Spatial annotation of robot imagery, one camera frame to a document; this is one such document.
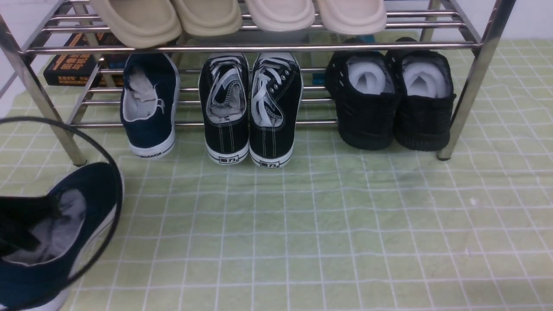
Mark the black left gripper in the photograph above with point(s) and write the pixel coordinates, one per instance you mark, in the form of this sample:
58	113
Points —
18	215

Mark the navy slip-on shoe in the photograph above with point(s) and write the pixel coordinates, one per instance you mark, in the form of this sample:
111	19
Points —
37	281
149	99

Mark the steel shoe rack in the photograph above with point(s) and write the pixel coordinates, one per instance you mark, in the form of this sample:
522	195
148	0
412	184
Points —
70	29

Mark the black canvas lace-up shoe left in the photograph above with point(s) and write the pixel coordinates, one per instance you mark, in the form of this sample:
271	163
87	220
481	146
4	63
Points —
224	86

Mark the black canvas lace-up shoe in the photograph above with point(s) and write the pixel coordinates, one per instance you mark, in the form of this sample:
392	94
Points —
276	94
224	86

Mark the black canvas lace-up shoe right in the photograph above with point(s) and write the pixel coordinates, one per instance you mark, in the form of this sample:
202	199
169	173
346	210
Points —
276	94

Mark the black orange book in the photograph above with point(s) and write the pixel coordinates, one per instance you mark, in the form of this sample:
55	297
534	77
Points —
75	69

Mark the beige slipper far left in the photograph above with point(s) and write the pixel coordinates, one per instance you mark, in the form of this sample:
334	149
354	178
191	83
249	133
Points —
139	23

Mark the beige slipper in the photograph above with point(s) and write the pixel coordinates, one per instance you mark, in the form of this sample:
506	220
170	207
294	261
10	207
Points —
208	18
139	23

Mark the green grid tablecloth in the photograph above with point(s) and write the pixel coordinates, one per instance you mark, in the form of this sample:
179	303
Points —
342	229

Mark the cream slipper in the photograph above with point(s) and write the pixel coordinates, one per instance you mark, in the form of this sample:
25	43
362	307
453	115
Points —
353	17
281	15

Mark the black knit sneaker left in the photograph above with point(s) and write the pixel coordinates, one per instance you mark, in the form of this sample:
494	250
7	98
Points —
366	96

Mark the black knit sneaker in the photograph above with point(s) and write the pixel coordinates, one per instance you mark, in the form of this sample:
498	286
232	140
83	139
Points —
366	96
423	117

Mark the black knit sneaker right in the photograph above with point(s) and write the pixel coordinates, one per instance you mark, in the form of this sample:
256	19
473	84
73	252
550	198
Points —
423	117

